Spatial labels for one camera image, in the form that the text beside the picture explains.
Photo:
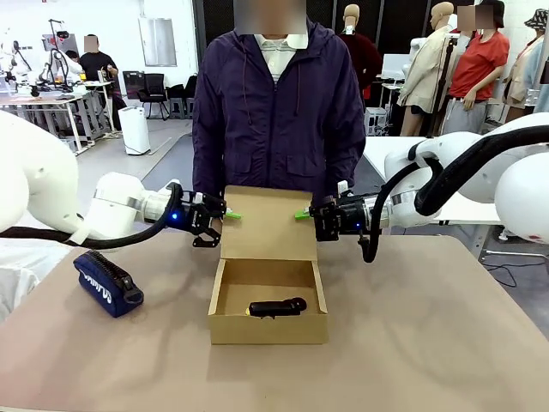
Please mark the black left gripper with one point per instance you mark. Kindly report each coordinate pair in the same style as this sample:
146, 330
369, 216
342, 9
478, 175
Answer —
197, 213

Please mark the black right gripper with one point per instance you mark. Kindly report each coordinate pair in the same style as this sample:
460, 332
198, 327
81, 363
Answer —
343, 216

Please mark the yellow black utility knife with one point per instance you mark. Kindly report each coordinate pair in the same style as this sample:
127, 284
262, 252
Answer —
276, 307

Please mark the brown cardboard box with lid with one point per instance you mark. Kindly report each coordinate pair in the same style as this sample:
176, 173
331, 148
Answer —
266, 332

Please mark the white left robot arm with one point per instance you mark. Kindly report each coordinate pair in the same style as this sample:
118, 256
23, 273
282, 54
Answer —
38, 189

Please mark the person in purple jacket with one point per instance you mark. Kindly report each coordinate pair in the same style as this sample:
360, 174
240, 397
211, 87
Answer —
279, 129

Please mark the white air purifier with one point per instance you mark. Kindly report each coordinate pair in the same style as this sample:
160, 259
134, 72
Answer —
134, 131

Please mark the navy blue zip pencil case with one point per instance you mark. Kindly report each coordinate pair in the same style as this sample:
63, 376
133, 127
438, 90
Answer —
103, 289

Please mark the black office chair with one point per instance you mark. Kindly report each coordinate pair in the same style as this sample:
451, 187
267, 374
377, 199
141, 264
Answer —
153, 92

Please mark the mannequin in dark red sweater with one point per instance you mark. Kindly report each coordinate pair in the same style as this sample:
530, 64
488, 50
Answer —
360, 51

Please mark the mannequin in beige coat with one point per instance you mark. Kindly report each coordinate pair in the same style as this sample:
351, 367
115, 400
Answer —
424, 73

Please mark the background person in black shirt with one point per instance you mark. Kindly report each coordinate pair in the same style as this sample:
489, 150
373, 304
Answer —
98, 60

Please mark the white cloth cover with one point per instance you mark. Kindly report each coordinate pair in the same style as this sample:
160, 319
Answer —
17, 274

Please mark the white background workbench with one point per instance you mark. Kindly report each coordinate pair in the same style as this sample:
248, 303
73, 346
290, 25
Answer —
47, 105

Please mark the mannequin in red t-shirt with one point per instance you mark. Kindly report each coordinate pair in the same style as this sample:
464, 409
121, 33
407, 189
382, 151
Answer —
478, 64

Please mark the mannequin with bucket hat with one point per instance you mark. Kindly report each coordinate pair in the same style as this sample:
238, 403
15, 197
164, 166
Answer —
529, 73

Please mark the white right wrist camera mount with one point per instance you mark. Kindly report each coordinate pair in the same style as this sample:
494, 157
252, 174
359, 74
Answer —
342, 188

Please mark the grey wall panel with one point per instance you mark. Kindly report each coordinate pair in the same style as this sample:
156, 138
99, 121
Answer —
157, 42

